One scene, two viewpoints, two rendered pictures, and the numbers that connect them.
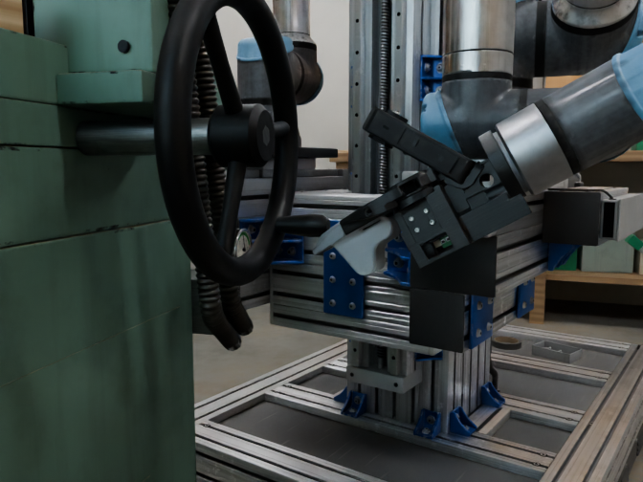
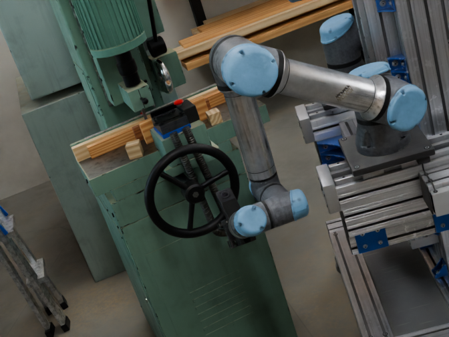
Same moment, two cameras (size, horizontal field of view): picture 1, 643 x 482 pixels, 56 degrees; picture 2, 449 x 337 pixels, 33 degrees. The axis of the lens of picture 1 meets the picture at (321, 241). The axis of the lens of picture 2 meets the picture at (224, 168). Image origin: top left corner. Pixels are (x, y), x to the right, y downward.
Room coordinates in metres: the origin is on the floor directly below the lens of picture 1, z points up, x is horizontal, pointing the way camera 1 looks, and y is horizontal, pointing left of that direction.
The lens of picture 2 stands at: (-0.31, -1.71, 1.77)
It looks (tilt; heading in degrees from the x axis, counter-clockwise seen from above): 25 degrees down; 60
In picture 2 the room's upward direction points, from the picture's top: 18 degrees counter-clockwise
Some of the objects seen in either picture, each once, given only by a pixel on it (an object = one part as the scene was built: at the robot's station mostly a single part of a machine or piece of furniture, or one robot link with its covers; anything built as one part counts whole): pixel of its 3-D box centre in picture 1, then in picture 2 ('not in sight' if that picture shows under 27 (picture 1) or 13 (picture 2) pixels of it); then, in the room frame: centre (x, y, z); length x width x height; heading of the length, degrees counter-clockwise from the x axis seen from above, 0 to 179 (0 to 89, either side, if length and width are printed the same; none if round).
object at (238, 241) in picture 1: (232, 255); not in sight; (0.88, 0.13, 0.65); 0.06 x 0.04 x 0.08; 164
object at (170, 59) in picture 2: not in sight; (167, 69); (0.88, 0.54, 1.02); 0.09 x 0.07 x 0.12; 164
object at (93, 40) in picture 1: (131, 41); (180, 139); (0.68, 0.21, 0.91); 0.15 x 0.14 x 0.09; 164
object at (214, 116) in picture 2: not in sight; (214, 116); (0.82, 0.22, 0.92); 0.05 x 0.04 x 0.04; 68
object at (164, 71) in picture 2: not in sight; (163, 76); (0.84, 0.49, 1.02); 0.12 x 0.03 x 0.12; 74
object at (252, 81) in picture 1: (266, 68); (341, 37); (1.31, 0.12, 0.98); 0.13 x 0.12 x 0.14; 159
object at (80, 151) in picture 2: not in sight; (160, 118); (0.73, 0.41, 0.92); 0.60 x 0.02 x 0.05; 164
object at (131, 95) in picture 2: not in sight; (137, 95); (0.69, 0.42, 1.03); 0.14 x 0.07 x 0.09; 74
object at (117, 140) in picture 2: not in sight; (178, 114); (0.78, 0.38, 0.92); 0.63 x 0.02 x 0.04; 164
